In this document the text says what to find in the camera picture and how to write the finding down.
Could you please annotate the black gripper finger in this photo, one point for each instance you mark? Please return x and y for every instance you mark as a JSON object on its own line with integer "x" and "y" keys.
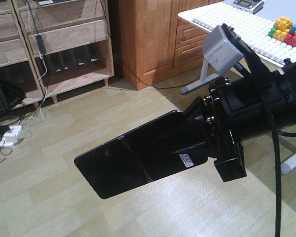
{"x": 188, "y": 137}
{"x": 196, "y": 111}

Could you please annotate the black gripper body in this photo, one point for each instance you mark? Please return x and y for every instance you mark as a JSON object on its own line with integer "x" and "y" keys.
{"x": 233, "y": 112}

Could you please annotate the black smartphone with sticker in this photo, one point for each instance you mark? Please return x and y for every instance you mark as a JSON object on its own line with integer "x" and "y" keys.
{"x": 135, "y": 158}

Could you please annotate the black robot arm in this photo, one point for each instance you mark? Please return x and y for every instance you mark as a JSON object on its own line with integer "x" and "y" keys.
{"x": 283, "y": 81}

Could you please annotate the grey table leg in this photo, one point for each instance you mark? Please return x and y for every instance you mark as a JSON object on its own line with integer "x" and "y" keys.
{"x": 203, "y": 79}

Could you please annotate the white building block baseplate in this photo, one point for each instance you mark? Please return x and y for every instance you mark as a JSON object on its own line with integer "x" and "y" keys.
{"x": 254, "y": 29}

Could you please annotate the wooden cabinet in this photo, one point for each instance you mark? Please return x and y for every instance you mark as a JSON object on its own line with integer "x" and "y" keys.
{"x": 155, "y": 43}

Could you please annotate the colourful toy block pile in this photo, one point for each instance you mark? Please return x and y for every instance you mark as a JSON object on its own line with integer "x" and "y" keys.
{"x": 284, "y": 31}

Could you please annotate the digital scale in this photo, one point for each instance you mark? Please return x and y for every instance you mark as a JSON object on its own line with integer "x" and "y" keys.
{"x": 250, "y": 6}

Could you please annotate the black power adapter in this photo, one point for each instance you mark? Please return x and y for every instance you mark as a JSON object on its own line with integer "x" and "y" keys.
{"x": 40, "y": 45}

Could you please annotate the wooden shelf unit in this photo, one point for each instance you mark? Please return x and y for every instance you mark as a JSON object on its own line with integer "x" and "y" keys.
{"x": 76, "y": 36}

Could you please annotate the white power strip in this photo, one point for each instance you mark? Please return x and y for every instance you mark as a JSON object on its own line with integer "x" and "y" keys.
{"x": 11, "y": 137}

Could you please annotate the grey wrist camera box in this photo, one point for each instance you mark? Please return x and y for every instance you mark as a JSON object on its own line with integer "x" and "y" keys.
{"x": 219, "y": 52}

